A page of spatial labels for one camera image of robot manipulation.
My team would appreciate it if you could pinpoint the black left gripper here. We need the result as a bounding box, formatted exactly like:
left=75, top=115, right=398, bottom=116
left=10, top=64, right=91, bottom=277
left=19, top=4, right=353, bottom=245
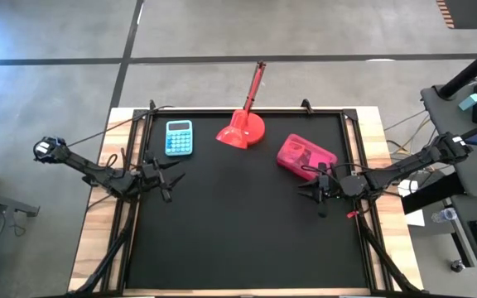
left=140, top=154, right=187, bottom=204

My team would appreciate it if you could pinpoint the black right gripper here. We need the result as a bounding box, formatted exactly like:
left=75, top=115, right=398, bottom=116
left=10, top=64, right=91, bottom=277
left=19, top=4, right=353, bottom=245
left=297, top=162, right=369, bottom=219

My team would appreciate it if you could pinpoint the blue calculator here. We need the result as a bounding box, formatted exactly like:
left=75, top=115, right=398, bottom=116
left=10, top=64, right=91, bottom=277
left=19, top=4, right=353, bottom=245
left=165, top=119, right=195, bottom=157

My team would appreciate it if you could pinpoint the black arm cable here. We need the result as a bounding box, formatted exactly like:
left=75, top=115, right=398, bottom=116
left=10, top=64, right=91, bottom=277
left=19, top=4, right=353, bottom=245
left=66, top=105, right=170, bottom=148

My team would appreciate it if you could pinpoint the pink plastic pencil case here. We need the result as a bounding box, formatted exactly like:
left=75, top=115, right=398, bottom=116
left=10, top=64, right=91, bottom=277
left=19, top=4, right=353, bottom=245
left=276, top=132, right=340, bottom=182

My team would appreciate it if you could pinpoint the black round post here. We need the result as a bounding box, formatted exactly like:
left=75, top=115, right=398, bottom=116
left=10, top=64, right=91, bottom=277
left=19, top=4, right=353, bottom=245
left=436, top=36, right=477, bottom=101

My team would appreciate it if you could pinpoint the white paper sheet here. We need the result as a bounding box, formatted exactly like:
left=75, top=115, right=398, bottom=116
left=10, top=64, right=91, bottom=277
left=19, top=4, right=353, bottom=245
left=397, top=178, right=426, bottom=228

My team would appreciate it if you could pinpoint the small teal box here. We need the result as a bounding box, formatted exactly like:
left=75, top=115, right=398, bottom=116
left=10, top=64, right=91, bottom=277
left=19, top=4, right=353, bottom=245
left=458, top=93, right=477, bottom=112

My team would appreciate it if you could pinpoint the clear water bottle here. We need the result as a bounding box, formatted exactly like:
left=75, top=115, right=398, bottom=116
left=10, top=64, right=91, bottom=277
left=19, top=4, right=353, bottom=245
left=430, top=207, right=459, bottom=224

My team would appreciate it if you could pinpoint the black mat with orange stripes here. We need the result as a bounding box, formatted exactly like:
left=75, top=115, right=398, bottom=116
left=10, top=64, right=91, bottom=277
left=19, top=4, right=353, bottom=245
left=436, top=0, right=477, bottom=30

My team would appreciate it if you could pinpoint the grey side desk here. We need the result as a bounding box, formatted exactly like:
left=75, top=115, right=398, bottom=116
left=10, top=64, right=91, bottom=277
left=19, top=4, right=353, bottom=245
left=420, top=80, right=477, bottom=199

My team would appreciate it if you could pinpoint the black desk support beam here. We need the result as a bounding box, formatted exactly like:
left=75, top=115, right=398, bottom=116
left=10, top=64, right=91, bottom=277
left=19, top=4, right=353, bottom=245
left=401, top=171, right=467, bottom=215

